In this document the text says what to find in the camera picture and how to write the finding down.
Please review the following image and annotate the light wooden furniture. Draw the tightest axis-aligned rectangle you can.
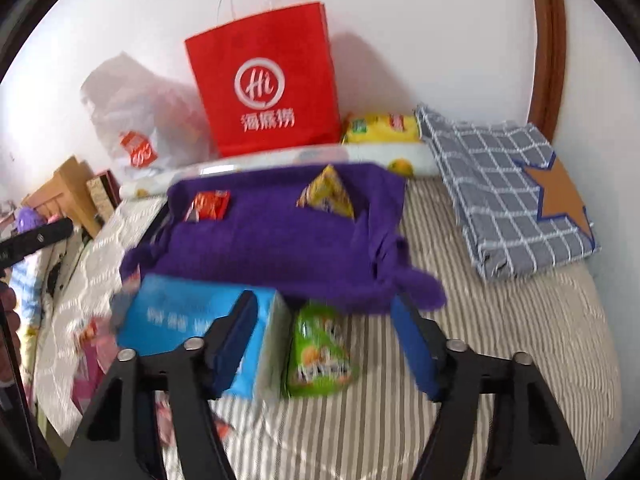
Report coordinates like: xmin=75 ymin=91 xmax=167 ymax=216
xmin=20 ymin=155 xmax=103 ymax=238

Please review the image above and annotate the orange pink snack packet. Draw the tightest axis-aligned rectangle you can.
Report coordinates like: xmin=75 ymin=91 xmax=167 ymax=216
xmin=74 ymin=317 xmax=101 ymax=356

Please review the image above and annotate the red white snack packet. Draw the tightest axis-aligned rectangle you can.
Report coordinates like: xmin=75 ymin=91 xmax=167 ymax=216
xmin=184 ymin=190 xmax=232 ymax=223

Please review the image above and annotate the purple towel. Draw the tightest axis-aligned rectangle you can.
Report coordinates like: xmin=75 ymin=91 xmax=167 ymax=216
xmin=120 ymin=161 xmax=448 ymax=313

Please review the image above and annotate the blue tissue pack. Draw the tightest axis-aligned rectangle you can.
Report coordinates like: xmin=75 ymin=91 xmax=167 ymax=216
xmin=116 ymin=274 xmax=293 ymax=401

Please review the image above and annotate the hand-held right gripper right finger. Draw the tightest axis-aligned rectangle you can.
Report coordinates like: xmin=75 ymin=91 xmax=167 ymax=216
xmin=390 ymin=292 xmax=588 ymax=480

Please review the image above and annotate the white plastic shopping bag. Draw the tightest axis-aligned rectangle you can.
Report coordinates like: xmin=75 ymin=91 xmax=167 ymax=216
xmin=80 ymin=51 xmax=218 ymax=171

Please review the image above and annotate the purple plush toy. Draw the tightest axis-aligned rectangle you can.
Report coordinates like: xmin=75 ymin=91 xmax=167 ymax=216
xmin=15 ymin=207 xmax=46 ymax=233

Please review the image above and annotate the brown wooden headboard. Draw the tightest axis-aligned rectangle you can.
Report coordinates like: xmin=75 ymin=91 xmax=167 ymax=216
xmin=527 ymin=0 xmax=568 ymax=143

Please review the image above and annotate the white fruit print pillow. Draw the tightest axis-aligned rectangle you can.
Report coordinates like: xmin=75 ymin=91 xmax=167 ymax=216
xmin=120 ymin=142 xmax=431 ymax=198

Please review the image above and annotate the yellow triangular snack packet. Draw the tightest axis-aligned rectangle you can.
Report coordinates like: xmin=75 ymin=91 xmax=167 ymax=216
xmin=296 ymin=164 xmax=357 ymax=220

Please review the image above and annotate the patterned box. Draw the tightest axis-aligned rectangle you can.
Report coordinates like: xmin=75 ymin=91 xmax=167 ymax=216
xmin=86 ymin=170 xmax=122 ymax=226

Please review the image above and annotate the green snack packet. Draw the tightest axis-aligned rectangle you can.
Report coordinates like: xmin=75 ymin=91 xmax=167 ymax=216
xmin=282 ymin=300 xmax=360 ymax=400

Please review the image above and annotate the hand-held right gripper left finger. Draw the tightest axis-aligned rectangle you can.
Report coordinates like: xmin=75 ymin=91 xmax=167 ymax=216
xmin=60 ymin=289 xmax=261 ymax=480

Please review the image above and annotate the yellow snack pack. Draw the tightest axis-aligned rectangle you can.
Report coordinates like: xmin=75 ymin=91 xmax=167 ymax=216
xmin=341 ymin=112 xmax=422 ymax=146

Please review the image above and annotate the red paper shopping bag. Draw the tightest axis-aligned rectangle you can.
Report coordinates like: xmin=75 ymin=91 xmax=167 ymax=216
xmin=184 ymin=0 xmax=343 ymax=158

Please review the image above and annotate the small pink snack packet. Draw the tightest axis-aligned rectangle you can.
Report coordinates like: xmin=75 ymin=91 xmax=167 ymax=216
xmin=70 ymin=340 xmax=121 ymax=413

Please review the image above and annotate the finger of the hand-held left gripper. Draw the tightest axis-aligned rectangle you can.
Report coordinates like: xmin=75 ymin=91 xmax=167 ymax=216
xmin=0 ymin=217 xmax=75 ymax=267

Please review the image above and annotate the person's left hand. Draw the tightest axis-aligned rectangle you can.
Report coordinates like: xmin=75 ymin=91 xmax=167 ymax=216
xmin=0 ymin=280 xmax=22 ymax=386

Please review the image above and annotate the grey checkered folded quilt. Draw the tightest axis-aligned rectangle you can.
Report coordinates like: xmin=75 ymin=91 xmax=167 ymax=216
xmin=415 ymin=104 xmax=601 ymax=283

